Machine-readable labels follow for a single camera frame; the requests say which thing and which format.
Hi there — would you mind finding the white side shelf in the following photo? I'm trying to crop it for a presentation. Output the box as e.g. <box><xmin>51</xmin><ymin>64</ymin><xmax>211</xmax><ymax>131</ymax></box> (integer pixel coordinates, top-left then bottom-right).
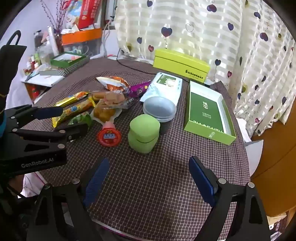
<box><xmin>21</xmin><ymin>70</ymin><xmax>65</xmax><ymax>103</ymax></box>

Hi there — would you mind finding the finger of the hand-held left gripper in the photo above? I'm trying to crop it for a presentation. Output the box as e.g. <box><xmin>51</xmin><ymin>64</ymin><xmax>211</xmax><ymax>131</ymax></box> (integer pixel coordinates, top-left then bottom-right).
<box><xmin>7</xmin><ymin>122</ymin><xmax>90</xmax><ymax>163</ymax></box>
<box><xmin>3</xmin><ymin>104</ymin><xmax>64</xmax><ymax>130</ymax></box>

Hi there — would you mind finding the white cable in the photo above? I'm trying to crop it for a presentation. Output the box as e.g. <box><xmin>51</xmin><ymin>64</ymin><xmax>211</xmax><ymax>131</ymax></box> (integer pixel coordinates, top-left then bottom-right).
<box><xmin>102</xmin><ymin>20</ymin><xmax>114</xmax><ymax>58</ymax></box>

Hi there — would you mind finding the white cloth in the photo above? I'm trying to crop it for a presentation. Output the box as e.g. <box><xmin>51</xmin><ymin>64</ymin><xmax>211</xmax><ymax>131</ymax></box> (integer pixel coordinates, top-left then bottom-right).
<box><xmin>236</xmin><ymin>118</ymin><xmax>252</xmax><ymax>143</ymax></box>

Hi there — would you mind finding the light grey sheet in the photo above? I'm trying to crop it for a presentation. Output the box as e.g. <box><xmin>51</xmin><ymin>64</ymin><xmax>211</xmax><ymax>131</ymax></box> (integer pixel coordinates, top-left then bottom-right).
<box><xmin>244</xmin><ymin>139</ymin><xmax>264</xmax><ymax>179</ymax></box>

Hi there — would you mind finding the long yellow snack bar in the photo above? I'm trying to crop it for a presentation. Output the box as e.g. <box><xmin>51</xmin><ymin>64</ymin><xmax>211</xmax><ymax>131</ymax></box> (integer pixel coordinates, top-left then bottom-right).
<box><xmin>52</xmin><ymin>98</ymin><xmax>96</xmax><ymax>128</ymax></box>

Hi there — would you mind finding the clear bread packet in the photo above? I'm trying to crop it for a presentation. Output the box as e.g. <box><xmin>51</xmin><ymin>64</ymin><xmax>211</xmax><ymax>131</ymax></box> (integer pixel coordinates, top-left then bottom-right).
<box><xmin>91</xmin><ymin>90</ymin><xmax>137</xmax><ymax>109</ymax></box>

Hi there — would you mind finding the vase with purple branches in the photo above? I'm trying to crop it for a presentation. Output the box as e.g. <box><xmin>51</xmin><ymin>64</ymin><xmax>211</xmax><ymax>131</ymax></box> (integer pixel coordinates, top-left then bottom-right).
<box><xmin>42</xmin><ymin>0</ymin><xmax>67</xmax><ymax>54</ymax></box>

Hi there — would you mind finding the heart print curtain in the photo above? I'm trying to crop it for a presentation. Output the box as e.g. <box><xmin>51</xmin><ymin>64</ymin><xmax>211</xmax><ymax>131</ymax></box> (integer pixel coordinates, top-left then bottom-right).
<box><xmin>114</xmin><ymin>0</ymin><xmax>296</xmax><ymax>137</ymax></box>

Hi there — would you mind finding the red lid jelly cup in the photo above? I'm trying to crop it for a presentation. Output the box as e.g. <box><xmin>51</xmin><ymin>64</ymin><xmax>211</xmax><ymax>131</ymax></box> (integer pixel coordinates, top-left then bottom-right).
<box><xmin>97</xmin><ymin>121</ymin><xmax>122</xmax><ymax>147</ymax></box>

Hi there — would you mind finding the red packaging bag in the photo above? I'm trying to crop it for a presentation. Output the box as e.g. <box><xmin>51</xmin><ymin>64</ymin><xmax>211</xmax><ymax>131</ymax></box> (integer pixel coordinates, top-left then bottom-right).
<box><xmin>78</xmin><ymin>0</ymin><xmax>102</xmax><ymax>29</ymax></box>

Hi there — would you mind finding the closed lime green box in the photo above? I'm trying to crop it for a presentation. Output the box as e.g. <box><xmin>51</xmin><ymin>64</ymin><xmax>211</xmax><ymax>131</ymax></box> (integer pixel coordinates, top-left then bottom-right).
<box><xmin>153</xmin><ymin>49</ymin><xmax>211</xmax><ymax>84</ymax></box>

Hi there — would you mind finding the short yellow snack bar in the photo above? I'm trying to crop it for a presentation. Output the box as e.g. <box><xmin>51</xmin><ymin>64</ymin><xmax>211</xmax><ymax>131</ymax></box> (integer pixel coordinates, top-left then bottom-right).
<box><xmin>54</xmin><ymin>91</ymin><xmax>89</xmax><ymax>107</ymax></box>

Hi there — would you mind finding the brown checked tablecloth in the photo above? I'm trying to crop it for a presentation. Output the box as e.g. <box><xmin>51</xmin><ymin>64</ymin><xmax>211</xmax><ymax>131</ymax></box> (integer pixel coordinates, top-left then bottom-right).
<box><xmin>22</xmin><ymin>57</ymin><xmax>251</xmax><ymax>241</ymax></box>

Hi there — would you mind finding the colourful printed box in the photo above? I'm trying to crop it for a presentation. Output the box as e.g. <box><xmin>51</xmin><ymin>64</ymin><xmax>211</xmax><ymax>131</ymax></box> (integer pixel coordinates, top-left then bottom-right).
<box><xmin>65</xmin><ymin>8</ymin><xmax>81</xmax><ymax>29</ymax></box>

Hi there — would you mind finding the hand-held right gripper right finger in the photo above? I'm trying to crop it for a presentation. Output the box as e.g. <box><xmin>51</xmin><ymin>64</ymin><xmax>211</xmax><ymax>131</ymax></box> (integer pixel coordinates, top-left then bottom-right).
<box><xmin>188</xmin><ymin>156</ymin><xmax>271</xmax><ymax>241</ymax></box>

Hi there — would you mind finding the lime green lidded jar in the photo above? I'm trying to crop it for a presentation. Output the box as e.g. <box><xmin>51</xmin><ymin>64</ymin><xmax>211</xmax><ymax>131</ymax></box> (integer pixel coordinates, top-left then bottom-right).
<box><xmin>128</xmin><ymin>115</ymin><xmax>161</xmax><ymax>154</ymax></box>

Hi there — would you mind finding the green snack packet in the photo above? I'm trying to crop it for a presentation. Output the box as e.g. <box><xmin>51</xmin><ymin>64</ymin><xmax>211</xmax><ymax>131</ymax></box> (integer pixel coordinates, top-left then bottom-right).
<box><xmin>67</xmin><ymin>112</ymin><xmax>93</xmax><ymax>130</ymax></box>

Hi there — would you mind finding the clear packet of yellow cakes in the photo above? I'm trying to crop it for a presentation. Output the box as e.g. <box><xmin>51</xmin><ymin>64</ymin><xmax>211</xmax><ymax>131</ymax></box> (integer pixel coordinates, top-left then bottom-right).
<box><xmin>91</xmin><ymin>100</ymin><xmax>122</xmax><ymax>123</ymax></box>

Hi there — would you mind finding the lime green box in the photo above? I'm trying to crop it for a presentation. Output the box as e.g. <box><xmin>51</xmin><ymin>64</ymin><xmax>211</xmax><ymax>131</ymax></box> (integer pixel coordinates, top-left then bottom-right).
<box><xmin>184</xmin><ymin>81</ymin><xmax>237</xmax><ymax>146</ymax></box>
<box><xmin>153</xmin><ymin>49</ymin><xmax>211</xmax><ymax>84</ymax></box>

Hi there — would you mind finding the green rimmed shallow box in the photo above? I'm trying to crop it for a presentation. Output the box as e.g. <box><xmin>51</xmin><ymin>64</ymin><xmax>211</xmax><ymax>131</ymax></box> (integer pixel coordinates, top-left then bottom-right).
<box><xmin>50</xmin><ymin>52</ymin><xmax>90</xmax><ymax>75</ymax></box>

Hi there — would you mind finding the purple snack packet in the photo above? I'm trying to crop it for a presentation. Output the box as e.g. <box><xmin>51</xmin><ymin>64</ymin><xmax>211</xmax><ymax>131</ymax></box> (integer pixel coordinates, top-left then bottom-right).
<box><xmin>128</xmin><ymin>82</ymin><xmax>151</xmax><ymax>98</ymax></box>

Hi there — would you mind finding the clear plastic jar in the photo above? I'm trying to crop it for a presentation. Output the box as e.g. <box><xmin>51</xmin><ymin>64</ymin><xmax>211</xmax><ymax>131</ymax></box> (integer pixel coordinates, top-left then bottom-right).
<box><xmin>34</xmin><ymin>30</ymin><xmax>49</xmax><ymax>64</ymax></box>

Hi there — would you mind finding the orange chips bag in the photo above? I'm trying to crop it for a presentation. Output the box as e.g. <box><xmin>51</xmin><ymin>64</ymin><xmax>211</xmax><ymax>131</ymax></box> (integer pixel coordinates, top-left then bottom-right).
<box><xmin>96</xmin><ymin>76</ymin><xmax>130</xmax><ymax>92</ymax></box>

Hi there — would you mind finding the orange lid storage box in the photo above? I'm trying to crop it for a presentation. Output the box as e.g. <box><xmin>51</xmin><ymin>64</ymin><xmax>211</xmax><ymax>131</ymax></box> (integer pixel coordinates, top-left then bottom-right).
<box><xmin>61</xmin><ymin>28</ymin><xmax>103</xmax><ymax>58</ymax></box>

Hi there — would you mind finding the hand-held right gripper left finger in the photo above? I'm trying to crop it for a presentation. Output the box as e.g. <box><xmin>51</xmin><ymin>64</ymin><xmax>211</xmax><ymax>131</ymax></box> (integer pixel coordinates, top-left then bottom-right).
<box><xmin>26</xmin><ymin>157</ymin><xmax>110</xmax><ymax>241</ymax></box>

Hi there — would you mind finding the black cable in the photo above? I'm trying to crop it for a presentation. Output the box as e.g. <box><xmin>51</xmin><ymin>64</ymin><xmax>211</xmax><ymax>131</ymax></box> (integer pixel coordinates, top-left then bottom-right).
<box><xmin>116</xmin><ymin>47</ymin><xmax>158</xmax><ymax>75</ymax></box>

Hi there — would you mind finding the wet wipes pack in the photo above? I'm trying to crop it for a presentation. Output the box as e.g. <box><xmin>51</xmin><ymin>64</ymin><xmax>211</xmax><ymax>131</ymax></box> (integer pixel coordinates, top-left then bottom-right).
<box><xmin>139</xmin><ymin>72</ymin><xmax>183</xmax><ymax>112</ymax></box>

